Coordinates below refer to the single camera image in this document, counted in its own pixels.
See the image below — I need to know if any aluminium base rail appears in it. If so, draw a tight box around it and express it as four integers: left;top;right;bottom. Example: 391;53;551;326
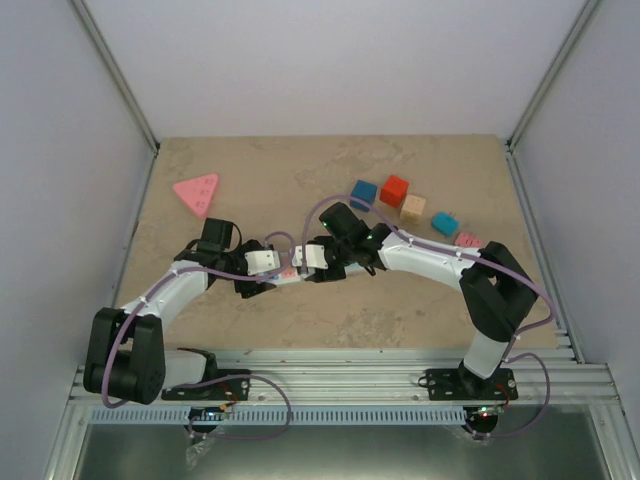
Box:
69;348;621;406

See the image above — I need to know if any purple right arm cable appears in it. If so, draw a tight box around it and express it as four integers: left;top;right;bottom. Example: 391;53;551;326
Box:
302;196;559;441

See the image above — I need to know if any aluminium frame post right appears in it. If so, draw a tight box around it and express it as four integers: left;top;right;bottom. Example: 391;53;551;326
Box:
504;0;602;154

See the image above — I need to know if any aluminium frame post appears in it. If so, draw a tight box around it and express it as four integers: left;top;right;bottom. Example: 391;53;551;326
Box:
504;0;602;154
68;0;160;154

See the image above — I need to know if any pink round plug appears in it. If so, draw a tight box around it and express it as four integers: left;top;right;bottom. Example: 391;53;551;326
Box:
454;232;484;248

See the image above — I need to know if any beige cube socket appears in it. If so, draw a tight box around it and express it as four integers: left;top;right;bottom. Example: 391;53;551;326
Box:
399;194;426;224

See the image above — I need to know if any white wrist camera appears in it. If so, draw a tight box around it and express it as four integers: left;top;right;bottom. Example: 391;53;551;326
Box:
244;249;281;276
291;244;329;270

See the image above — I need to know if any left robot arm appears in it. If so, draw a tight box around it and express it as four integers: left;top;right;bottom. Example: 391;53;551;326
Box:
83;219;281;409

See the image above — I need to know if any blue cube socket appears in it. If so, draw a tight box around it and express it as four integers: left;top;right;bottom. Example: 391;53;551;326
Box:
349;180;377;212

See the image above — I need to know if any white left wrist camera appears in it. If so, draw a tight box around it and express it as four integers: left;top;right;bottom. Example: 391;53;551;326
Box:
244;249;281;276

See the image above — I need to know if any white power strip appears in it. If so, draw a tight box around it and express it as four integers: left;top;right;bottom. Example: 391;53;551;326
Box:
264;262;361;287

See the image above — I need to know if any red cube socket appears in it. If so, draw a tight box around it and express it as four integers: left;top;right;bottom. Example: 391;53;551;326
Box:
379;175;409;208

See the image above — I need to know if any grey slotted cable duct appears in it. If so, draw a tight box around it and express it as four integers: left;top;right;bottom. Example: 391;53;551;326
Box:
90;406;466;426

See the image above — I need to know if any pink power strip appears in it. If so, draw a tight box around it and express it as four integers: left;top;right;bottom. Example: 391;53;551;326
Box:
172;173;219;220

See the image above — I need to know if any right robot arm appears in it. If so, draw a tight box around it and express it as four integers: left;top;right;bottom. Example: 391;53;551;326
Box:
300;197;540;399

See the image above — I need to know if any cyan socket block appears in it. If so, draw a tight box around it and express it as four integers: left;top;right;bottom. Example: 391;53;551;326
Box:
431;212;459;237

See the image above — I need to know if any aluminium frame post left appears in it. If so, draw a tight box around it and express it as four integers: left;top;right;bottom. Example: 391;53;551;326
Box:
68;0;160;154

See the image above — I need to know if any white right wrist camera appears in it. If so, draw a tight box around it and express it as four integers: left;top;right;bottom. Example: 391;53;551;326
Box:
291;244;329;270

